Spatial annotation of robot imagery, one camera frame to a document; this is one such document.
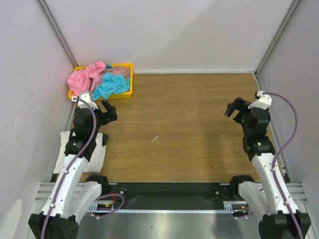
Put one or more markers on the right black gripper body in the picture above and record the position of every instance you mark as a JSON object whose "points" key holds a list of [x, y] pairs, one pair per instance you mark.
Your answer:
{"points": [[241, 113]]}

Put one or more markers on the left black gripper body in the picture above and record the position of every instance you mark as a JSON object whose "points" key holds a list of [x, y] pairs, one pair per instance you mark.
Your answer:
{"points": [[103, 118]]}

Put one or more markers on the white green raglan t-shirt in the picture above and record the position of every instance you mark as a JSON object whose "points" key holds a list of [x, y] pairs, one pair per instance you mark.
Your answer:
{"points": [[97, 159]]}

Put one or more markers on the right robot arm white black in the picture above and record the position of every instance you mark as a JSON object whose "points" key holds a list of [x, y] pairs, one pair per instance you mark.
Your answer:
{"points": [[277, 214]]}

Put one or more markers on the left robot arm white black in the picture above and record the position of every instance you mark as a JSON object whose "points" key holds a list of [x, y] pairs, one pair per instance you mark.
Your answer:
{"points": [[61, 215]]}

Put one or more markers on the yellow plastic bin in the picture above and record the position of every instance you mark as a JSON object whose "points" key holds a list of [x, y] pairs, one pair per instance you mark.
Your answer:
{"points": [[113, 96]]}

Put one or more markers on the cyan t-shirt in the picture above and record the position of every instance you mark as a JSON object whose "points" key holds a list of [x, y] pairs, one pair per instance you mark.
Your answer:
{"points": [[111, 84]]}

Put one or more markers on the pink t-shirt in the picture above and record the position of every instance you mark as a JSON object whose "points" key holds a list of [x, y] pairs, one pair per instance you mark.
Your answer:
{"points": [[86, 79]]}

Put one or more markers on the mauve t-shirt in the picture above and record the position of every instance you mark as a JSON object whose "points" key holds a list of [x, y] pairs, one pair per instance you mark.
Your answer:
{"points": [[118, 70]]}

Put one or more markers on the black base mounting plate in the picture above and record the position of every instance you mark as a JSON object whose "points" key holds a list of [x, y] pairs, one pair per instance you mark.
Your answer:
{"points": [[150, 196]]}

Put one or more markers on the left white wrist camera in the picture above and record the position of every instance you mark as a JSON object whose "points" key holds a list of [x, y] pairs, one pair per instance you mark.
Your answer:
{"points": [[84, 99]]}

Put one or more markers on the white slotted cable duct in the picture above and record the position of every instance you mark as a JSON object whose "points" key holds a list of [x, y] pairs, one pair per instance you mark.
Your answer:
{"points": [[218, 207]]}

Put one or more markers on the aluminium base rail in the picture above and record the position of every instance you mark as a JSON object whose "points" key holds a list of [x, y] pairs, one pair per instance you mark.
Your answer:
{"points": [[296, 190]]}

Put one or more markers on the right aluminium frame post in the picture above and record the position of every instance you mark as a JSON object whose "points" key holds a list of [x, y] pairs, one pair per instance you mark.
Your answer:
{"points": [[286, 19]]}

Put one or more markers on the aluminium frame post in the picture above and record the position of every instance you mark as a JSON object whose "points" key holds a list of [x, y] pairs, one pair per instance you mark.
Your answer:
{"points": [[286, 19], [44, 7]]}

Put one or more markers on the left aluminium frame post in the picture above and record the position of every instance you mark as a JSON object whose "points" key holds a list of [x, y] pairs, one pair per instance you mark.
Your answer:
{"points": [[44, 7]]}

